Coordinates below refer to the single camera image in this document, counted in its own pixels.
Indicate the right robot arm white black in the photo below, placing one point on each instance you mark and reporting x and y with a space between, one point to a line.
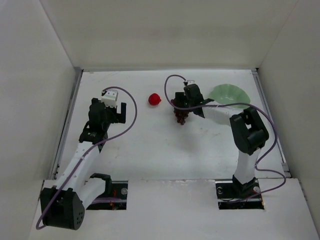
248 131

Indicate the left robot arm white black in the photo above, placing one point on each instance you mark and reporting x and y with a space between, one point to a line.
63 205

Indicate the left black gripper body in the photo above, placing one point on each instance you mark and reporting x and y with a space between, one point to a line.
114 114

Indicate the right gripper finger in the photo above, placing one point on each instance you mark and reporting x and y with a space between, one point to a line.
199 111
180 100

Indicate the dark red fake grapes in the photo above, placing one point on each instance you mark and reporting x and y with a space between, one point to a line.
181 115

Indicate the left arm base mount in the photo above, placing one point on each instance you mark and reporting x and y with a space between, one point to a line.
115 199

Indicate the left aluminium frame rail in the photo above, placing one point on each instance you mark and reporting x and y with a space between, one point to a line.
66 124

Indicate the red fake pomegranate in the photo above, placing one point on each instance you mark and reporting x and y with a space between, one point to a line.
154 99

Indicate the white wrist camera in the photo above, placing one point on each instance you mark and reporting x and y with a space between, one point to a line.
188 82
109 98

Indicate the green glass fruit bowl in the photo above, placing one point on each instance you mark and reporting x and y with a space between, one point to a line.
229 94

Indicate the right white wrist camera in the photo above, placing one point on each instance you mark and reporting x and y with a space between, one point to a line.
188 82

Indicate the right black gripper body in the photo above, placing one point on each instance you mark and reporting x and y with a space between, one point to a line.
182 100

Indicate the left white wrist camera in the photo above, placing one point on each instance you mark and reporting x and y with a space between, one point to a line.
109 98

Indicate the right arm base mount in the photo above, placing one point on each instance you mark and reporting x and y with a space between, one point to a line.
229 198

